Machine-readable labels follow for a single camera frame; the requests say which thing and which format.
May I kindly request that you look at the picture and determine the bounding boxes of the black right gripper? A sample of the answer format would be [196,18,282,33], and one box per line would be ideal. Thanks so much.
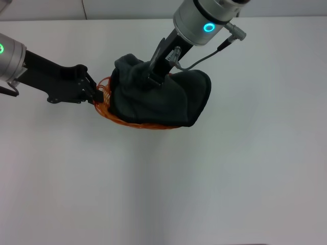
[143,29,195,87]

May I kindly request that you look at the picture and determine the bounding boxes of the dark grey towel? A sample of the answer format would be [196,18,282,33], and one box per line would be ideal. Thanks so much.
[109,53,212,128]

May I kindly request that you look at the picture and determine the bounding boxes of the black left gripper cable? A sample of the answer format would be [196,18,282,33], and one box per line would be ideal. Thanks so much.
[0,85,20,97]

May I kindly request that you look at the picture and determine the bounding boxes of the orange woven plastic basket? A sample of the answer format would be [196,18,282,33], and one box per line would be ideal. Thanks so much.
[94,72,179,131]

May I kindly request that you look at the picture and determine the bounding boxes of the grey right gripper cable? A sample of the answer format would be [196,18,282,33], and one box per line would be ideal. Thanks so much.
[167,21,247,71]

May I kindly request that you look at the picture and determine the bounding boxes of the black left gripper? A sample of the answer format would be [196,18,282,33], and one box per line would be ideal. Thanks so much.
[15,50,104,105]

